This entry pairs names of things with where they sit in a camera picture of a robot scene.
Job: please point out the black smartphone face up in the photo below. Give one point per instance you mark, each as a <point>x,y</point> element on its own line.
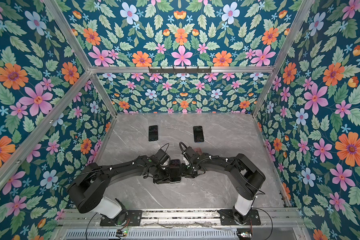
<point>175,171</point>

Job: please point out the metal hook rail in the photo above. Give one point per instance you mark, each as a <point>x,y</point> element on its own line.
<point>179,70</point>

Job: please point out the aluminium frame post right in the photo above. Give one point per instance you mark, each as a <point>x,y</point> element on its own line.
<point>302,13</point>

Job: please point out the white vented cable duct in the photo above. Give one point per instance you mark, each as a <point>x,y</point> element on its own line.
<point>151,234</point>

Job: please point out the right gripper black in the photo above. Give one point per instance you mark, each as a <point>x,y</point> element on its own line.
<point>183,173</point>

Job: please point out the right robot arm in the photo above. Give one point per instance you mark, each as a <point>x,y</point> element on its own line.
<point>244,175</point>

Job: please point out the blue edged smartphone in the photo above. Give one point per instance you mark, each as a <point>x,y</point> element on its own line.
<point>198,134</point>

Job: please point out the purple edged smartphone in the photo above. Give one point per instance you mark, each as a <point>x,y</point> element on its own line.
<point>153,133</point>

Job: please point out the aluminium frame post left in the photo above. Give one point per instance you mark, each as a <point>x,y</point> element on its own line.
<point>19,156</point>

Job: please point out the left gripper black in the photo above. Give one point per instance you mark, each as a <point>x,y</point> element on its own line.
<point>166,181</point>

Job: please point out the aluminium front rail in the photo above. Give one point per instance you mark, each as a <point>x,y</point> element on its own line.
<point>183,218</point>

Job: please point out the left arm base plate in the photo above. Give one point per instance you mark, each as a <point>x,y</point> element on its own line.
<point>125,218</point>

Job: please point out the aluminium frame post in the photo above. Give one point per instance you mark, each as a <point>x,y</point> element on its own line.
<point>302,13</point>
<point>19,156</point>

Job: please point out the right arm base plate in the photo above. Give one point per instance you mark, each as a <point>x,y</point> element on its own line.
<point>240,217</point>

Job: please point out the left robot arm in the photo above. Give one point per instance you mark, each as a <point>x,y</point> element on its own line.
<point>88,188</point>

